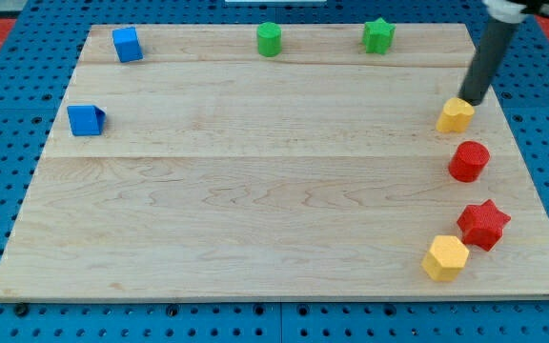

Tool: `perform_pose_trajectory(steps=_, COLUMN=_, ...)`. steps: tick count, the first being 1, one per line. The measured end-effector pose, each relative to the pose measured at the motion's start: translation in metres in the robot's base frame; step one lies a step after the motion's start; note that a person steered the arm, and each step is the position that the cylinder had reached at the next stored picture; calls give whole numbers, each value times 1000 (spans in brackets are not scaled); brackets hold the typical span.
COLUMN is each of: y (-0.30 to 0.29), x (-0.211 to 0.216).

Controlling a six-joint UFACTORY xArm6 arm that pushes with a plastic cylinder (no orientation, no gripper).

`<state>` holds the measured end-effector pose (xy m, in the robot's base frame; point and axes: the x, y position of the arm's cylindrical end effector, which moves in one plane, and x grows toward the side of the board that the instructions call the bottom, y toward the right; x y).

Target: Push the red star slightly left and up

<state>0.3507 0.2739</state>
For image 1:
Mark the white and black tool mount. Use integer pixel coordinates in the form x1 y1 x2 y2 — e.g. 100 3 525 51
482 0 549 23

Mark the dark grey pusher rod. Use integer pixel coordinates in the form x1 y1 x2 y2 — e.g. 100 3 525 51
458 16 519 106

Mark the green star block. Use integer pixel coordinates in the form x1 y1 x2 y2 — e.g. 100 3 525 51
362 17 397 54

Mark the red star block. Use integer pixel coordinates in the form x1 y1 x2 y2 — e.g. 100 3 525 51
457 199 512 252

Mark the yellow heart block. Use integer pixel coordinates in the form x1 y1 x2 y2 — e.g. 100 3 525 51
436 97 475 133

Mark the red cylinder block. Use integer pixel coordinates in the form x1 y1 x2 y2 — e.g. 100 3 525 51
448 141 490 183

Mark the yellow hexagon block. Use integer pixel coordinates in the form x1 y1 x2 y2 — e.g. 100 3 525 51
421 235 470 282

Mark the green cylinder block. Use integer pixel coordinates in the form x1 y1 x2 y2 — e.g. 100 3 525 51
256 22 282 57

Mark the wooden board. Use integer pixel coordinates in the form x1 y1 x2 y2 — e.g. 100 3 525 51
0 24 549 303

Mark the blue cube block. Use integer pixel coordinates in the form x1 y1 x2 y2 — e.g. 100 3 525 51
112 27 143 63

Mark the blue triangular block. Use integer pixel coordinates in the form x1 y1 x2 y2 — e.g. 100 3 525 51
67 105 106 136

